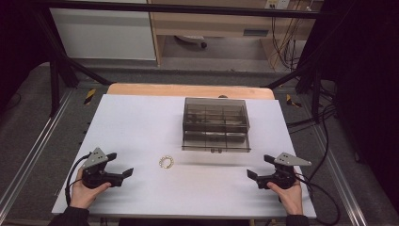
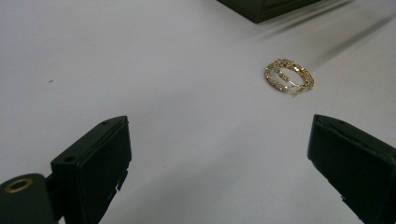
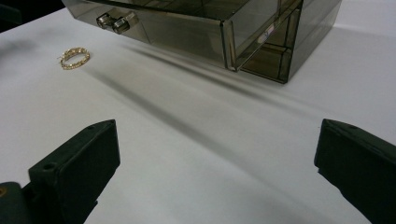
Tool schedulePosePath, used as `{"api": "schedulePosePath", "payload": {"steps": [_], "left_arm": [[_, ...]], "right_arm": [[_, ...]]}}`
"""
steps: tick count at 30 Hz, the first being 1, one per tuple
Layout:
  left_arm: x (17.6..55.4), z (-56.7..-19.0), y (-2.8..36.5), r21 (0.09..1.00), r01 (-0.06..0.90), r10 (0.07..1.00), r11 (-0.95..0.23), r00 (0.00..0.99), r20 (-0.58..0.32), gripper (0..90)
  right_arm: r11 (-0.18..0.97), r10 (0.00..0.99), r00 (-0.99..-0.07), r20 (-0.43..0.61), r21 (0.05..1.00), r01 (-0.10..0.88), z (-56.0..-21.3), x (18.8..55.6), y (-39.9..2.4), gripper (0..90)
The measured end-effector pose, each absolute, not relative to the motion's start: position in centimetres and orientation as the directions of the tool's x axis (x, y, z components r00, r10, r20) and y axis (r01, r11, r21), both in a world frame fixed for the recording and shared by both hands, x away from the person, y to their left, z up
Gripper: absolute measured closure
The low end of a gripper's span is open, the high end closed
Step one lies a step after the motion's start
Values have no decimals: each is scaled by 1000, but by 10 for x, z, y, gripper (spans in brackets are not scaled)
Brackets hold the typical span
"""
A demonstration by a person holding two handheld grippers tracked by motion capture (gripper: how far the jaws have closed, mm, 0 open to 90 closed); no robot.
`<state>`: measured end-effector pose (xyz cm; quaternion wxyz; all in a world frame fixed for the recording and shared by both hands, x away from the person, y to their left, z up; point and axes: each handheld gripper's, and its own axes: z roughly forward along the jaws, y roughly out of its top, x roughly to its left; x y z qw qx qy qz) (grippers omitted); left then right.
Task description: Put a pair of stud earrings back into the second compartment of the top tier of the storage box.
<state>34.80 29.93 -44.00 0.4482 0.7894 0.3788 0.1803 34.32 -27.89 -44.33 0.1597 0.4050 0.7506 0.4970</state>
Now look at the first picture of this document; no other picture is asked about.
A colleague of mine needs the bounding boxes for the light wooden desk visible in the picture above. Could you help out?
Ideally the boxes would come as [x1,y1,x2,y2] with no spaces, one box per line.
[146,0,325,68]

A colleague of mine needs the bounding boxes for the clear plastic compartment box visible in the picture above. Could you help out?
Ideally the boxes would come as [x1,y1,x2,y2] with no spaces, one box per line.
[181,96,251,154]

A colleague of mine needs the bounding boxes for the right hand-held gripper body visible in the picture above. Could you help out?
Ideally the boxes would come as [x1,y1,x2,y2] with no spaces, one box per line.
[256,152,312,190]

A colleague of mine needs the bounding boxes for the left hand-held gripper black cable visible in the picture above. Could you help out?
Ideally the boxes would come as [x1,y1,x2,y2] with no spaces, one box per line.
[64,152,92,207]

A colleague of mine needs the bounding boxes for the bundle of hanging cables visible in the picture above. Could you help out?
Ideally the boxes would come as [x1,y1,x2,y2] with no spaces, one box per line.
[270,12,311,73]

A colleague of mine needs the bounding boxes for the black curtain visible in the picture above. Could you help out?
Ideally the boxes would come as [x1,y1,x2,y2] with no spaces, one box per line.
[0,0,53,107]
[309,0,399,216]

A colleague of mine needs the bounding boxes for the white wall socket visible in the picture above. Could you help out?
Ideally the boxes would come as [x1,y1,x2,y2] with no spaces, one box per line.
[263,0,292,10]

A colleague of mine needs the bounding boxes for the person's left hand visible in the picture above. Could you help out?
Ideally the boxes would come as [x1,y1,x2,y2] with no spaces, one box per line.
[69,168,113,210]

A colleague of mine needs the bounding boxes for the right hand-held gripper black cable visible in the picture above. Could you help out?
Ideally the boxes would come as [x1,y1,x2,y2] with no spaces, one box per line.
[294,171,342,226]

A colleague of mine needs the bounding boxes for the white cabinet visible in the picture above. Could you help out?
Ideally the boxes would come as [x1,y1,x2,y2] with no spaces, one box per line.
[49,7,157,61]

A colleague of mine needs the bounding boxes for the black metal frame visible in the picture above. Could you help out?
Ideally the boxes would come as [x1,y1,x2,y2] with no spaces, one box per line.
[30,0,338,124]

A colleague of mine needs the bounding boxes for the aluminium floor rail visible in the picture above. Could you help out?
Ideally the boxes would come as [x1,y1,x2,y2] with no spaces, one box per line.
[312,124,369,226]
[0,89,73,218]

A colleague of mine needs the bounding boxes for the small silver ring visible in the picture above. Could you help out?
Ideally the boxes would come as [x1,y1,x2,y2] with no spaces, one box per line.
[158,154,175,170]

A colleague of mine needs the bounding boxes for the person's right hand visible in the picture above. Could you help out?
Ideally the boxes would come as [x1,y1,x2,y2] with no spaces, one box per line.
[266,181,305,217]

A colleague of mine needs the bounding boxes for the hand-held gripper black cable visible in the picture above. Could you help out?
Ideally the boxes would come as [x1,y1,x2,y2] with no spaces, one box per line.
[294,171,342,226]
[64,152,92,207]

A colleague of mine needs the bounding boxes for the yellow black tape marker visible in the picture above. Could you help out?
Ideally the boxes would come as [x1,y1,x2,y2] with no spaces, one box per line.
[285,93,303,109]
[83,88,97,106]

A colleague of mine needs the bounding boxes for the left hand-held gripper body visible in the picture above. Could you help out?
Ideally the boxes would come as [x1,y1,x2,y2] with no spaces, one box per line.
[81,147,125,190]

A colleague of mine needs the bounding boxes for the black floor cables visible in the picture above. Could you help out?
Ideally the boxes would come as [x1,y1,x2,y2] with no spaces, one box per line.
[286,103,361,185]

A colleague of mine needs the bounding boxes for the office chair base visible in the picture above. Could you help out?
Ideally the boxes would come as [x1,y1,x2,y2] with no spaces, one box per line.
[173,34,209,50]

